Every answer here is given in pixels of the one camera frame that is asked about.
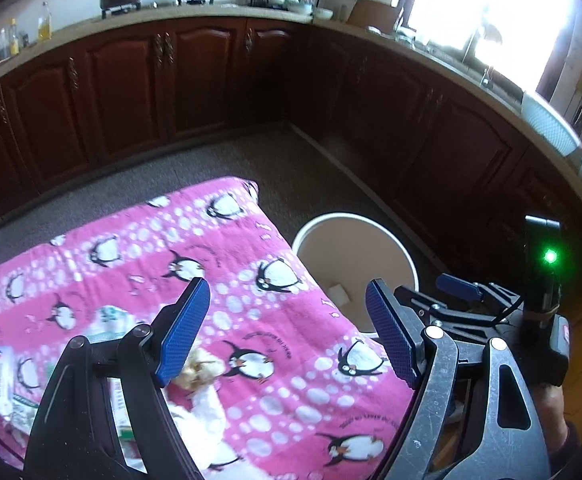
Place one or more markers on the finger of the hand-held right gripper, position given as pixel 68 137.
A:
pixel 458 287
pixel 438 316

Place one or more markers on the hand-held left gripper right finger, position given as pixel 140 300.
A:
pixel 392 335

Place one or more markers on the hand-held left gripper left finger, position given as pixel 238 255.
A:
pixel 183 332

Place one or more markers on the yellowish paper scrap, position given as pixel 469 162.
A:
pixel 200 367

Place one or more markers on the green white packet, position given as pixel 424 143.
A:
pixel 113 319

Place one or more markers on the white tissue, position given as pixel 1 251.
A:
pixel 201 412

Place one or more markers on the white plastic bucket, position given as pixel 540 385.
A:
pixel 351 245

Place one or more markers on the person's right forearm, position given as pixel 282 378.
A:
pixel 551 415

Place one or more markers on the pink penguin print blanket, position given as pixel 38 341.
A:
pixel 281 385

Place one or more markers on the white perforated basket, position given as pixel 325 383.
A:
pixel 551 122

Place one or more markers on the dark wooden kitchen cabinets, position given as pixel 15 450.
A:
pixel 121 85

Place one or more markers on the bright window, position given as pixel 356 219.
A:
pixel 486 5

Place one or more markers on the brown cutting board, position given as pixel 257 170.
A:
pixel 373 12

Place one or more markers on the white bowl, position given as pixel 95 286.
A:
pixel 322 12

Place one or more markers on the yellow oil bottle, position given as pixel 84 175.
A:
pixel 45 22

